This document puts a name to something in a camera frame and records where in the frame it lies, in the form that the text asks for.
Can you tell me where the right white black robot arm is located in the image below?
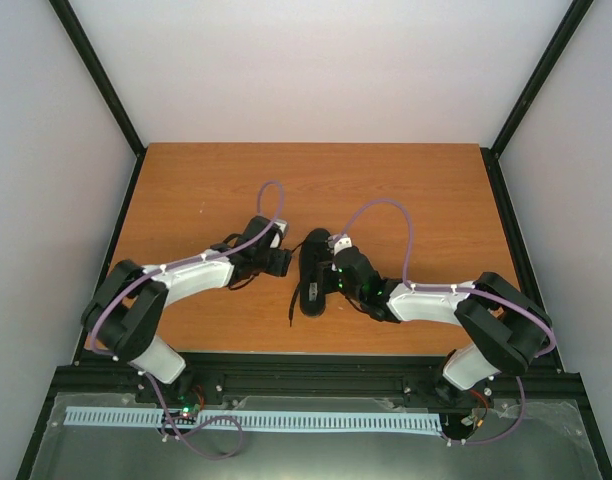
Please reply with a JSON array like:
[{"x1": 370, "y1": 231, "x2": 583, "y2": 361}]
[{"x1": 317, "y1": 246, "x2": 556, "y2": 400}]

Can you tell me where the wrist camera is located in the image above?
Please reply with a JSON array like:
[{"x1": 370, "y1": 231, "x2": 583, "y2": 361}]
[
  {"x1": 328, "y1": 234, "x2": 353, "y2": 256},
  {"x1": 271, "y1": 219, "x2": 289, "y2": 248}
]

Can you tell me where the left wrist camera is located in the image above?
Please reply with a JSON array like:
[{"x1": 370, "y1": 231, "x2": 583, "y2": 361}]
[{"x1": 271, "y1": 219, "x2": 289, "y2": 248}]

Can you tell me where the left black frame post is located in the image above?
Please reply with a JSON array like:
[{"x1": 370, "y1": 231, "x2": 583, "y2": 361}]
[{"x1": 48, "y1": 0, "x2": 147, "y2": 157}]

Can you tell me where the right black frame post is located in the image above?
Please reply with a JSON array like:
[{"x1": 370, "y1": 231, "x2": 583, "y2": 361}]
[{"x1": 489, "y1": 0, "x2": 596, "y2": 156}]

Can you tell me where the black frame post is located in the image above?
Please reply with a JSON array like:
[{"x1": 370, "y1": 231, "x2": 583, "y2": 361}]
[
  {"x1": 489, "y1": 0, "x2": 596, "y2": 156},
  {"x1": 48, "y1": 0, "x2": 147, "y2": 157}
]

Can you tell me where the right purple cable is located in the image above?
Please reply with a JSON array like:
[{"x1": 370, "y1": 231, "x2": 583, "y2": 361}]
[{"x1": 338, "y1": 198, "x2": 558, "y2": 447}]

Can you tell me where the right small circuit board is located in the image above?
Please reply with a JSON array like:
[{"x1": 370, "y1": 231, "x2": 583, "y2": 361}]
[{"x1": 461, "y1": 407, "x2": 488, "y2": 430}]

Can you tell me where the black shoelace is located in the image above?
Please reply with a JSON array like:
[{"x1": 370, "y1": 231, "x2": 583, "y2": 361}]
[{"x1": 288, "y1": 241, "x2": 304, "y2": 328}]

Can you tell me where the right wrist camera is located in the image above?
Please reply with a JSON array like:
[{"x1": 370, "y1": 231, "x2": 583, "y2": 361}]
[{"x1": 328, "y1": 234, "x2": 353, "y2": 256}]

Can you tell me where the left green-lit circuit board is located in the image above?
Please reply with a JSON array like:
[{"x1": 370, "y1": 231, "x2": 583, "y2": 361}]
[{"x1": 169, "y1": 404, "x2": 201, "y2": 428}]

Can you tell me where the light blue slotted cable duct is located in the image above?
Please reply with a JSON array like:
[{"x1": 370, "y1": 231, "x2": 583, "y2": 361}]
[{"x1": 63, "y1": 406, "x2": 442, "y2": 436}]

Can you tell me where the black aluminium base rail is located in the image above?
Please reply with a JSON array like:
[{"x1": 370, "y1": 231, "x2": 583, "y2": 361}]
[{"x1": 48, "y1": 352, "x2": 589, "y2": 407}]

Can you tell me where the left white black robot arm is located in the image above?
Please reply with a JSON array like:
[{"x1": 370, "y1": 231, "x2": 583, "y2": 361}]
[{"x1": 81, "y1": 215, "x2": 292, "y2": 403}]

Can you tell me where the black canvas shoe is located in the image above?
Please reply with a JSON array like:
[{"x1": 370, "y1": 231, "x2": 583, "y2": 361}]
[{"x1": 299, "y1": 228, "x2": 332, "y2": 318}]

